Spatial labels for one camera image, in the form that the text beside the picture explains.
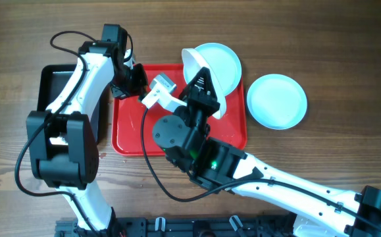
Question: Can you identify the white plate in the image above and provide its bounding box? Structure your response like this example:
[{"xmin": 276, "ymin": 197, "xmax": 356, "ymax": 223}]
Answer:
[{"xmin": 181, "ymin": 48, "xmax": 227, "ymax": 120}]

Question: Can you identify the light blue plate top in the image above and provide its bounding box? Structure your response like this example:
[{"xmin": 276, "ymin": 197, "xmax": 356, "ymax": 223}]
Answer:
[{"xmin": 195, "ymin": 43, "xmax": 242, "ymax": 96}]

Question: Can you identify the light blue plate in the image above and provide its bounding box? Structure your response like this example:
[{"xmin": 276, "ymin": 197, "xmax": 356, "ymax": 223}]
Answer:
[
  {"xmin": 246, "ymin": 74, "xmax": 308, "ymax": 130},
  {"xmin": 195, "ymin": 43, "xmax": 242, "ymax": 96}
]

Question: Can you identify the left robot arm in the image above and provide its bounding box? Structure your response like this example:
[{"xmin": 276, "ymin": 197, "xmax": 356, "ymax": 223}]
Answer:
[{"xmin": 14, "ymin": 24, "xmax": 147, "ymax": 236}]

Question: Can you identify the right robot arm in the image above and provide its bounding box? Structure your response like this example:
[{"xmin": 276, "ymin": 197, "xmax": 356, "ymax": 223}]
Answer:
[{"xmin": 150, "ymin": 68, "xmax": 381, "ymax": 236}]

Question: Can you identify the red plastic tray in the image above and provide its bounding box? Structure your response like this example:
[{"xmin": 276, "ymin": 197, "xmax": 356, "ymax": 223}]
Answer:
[{"xmin": 112, "ymin": 64, "xmax": 247, "ymax": 156}]

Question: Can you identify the black metal tray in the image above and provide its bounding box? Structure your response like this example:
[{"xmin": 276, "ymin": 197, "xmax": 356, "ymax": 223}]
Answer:
[{"xmin": 36, "ymin": 64, "xmax": 108, "ymax": 144}]

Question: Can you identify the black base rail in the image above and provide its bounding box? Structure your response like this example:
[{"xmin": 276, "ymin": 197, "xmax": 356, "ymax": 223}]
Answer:
[{"xmin": 54, "ymin": 215, "xmax": 296, "ymax": 237}]

